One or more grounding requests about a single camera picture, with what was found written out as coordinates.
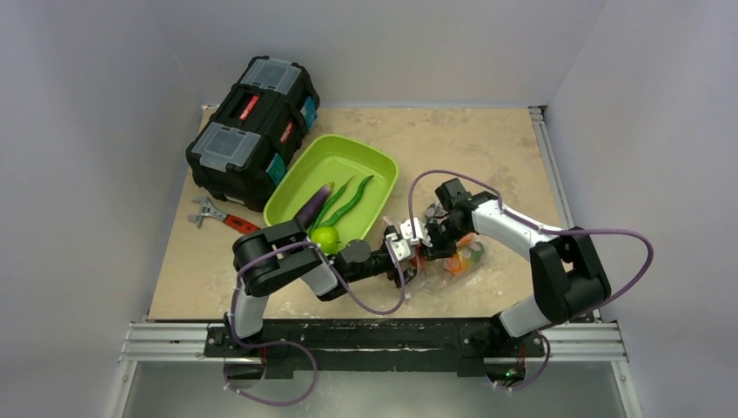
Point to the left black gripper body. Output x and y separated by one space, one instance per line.
379 266

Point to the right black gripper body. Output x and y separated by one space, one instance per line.
435 233

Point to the clear zip top bag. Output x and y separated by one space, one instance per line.
423 274

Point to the green fake apple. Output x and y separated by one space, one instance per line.
328 239

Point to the green fake chili pepper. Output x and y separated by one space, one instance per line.
346 208

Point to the purple fake eggplant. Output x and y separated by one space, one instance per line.
309 211

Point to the lime green plastic tray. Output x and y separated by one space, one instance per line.
341 160

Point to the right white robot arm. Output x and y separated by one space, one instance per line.
567 275

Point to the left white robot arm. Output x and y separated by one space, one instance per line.
272 258

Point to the dark fake grape bunch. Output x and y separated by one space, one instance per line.
435 213

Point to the black plastic toolbox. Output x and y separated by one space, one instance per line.
243 152

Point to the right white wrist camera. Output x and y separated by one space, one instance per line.
415 233

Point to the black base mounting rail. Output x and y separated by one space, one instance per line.
467 347

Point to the red handled adjustable wrench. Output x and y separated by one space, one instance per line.
207 210

